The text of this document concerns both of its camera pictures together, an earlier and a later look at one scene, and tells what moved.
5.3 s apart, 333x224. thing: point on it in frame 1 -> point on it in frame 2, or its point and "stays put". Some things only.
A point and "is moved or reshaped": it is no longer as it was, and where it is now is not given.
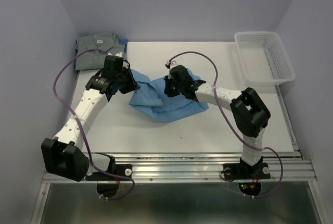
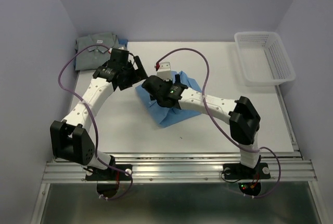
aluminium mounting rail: x=286 y=166 stays put
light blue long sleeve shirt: x=151 y=99 is moved or reshaped
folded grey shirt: x=94 y=60 stays put
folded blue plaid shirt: x=123 y=41 stays put
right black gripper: x=167 y=89 -> x=170 y=82
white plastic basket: x=263 y=59 stays put
